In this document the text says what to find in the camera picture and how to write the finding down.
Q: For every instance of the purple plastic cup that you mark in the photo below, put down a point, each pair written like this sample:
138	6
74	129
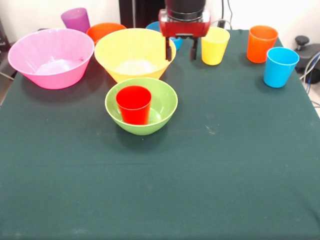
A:
75	20

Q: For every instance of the yellow plastic bowl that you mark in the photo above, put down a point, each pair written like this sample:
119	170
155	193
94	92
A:
130	47

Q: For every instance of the blue plastic bowl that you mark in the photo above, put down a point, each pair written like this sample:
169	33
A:
152	26

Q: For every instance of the pink plastic bowl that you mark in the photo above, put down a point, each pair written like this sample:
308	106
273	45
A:
50	50

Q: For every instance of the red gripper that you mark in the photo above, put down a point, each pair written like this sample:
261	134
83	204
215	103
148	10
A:
185	28

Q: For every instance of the yellow plastic cup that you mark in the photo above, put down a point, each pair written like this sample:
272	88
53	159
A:
215	50

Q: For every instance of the dark green tablecloth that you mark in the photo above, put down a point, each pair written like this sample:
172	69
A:
150	175

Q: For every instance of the orange plastic cup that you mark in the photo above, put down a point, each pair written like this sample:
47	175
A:
260	47

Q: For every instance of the green plastic bowl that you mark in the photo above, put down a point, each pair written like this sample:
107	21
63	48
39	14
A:
140	130

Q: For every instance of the blue plastic cup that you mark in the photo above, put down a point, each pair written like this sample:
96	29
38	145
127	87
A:
280	70

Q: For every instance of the orange plastic bowl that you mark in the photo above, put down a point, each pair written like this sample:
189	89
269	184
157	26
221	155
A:
105	28

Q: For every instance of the red plastic cup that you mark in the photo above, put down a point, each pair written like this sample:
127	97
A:
133	110

